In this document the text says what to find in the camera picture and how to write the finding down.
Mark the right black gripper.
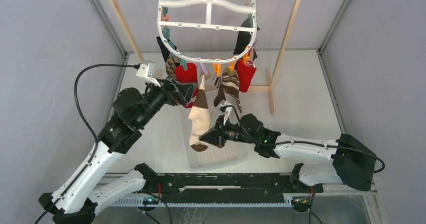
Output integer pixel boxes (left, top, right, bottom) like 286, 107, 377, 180
200, 115, 257, 149

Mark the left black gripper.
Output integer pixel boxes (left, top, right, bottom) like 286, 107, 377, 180
136, 76, 197, 128

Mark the brown cream striped sock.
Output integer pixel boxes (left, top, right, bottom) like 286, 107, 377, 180
188, 74, 210, 152

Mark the black sock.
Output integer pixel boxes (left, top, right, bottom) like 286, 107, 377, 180
233, 18, 252, 55

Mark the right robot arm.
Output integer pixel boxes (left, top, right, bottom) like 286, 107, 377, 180
199, 114, 379, 192

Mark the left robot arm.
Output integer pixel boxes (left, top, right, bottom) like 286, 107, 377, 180
39, 77, 198, 223

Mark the white oval clip hanger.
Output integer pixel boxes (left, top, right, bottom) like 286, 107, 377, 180
157, 0, 258, 65

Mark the red sock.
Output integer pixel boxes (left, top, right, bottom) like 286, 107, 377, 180
174, 62, 199, 109

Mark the white plastic laundry basket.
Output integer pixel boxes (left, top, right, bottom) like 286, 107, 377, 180
177, 108, 249, 172

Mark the argyle brown sock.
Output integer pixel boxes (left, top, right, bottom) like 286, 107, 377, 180
156, 36, 181, 80

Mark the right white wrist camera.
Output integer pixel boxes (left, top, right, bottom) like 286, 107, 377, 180
217, 100, 234, 126

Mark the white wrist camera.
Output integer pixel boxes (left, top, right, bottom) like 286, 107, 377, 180
217, 100, 234, 126
136, 60, 161, 87

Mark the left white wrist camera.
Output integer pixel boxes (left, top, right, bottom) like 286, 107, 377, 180
136, 60, 161, 87

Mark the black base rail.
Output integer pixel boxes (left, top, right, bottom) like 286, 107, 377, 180
144, 173, 312, 203

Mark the wooden drying rack frame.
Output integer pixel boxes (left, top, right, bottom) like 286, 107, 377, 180
100, 0, 307, 116

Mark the white cable duct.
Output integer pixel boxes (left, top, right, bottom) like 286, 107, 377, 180
108, 195, 294, 207

